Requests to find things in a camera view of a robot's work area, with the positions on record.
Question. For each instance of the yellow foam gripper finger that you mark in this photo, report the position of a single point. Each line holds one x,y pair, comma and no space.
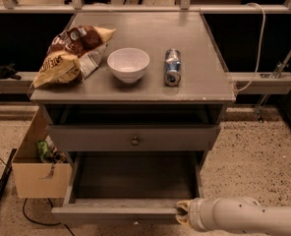
182,219
184,205

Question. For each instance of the grey drawer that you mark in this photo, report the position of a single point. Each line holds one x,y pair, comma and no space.
130,187
132,138

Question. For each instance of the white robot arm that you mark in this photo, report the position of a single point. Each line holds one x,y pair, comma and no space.
237,215

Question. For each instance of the grey drawer cabinet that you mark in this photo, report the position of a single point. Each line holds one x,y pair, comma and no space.
200,98

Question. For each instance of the grey top drawer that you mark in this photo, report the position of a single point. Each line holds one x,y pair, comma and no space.
132,138

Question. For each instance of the blue silver soda can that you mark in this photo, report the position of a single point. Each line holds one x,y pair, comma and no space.
172,67

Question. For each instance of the white bowl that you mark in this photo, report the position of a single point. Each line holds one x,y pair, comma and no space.
128,64

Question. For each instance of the cardboard box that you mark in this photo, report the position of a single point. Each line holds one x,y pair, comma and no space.
33,178

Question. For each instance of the green snack packet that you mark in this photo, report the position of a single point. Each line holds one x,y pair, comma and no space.
43,151

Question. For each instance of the metal diagonal strut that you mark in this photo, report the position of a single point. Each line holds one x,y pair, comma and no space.
274,75

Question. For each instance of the brown yellow chip bag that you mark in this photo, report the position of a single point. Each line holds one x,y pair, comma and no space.
73,55

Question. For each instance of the black object on ledge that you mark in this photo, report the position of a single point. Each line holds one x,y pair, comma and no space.
9,71

